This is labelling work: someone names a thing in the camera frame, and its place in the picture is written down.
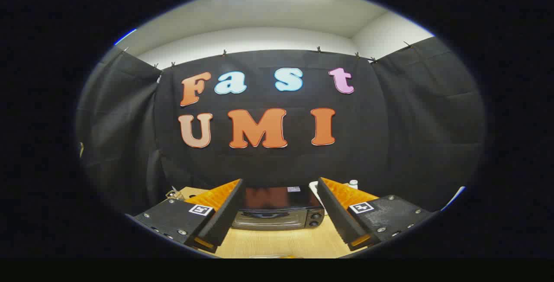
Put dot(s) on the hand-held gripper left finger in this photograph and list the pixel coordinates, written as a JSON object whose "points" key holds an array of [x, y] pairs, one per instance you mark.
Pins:
{"points": [[227, 213]]}

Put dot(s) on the black toaster oven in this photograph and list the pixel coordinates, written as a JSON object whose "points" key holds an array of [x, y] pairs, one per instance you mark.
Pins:
{"points": [[277, 200]]}

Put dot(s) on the row of small black clips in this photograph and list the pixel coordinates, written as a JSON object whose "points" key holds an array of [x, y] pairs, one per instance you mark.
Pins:
{"points": [[224, 52]]}

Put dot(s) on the glass toaster oven door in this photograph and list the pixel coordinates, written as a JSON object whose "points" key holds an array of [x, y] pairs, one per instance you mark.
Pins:
{"points": [[268, 223]]}

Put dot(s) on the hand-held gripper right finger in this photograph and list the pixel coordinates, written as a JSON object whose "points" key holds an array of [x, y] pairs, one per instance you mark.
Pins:
{"points": [[335, 213]]}

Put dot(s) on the white box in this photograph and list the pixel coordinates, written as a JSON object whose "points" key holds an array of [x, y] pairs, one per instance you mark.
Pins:
{"points": [[313, 188]]}

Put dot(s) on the white bottle with green label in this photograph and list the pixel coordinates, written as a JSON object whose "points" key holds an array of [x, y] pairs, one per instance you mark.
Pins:
{"points": [[353, 184]]}

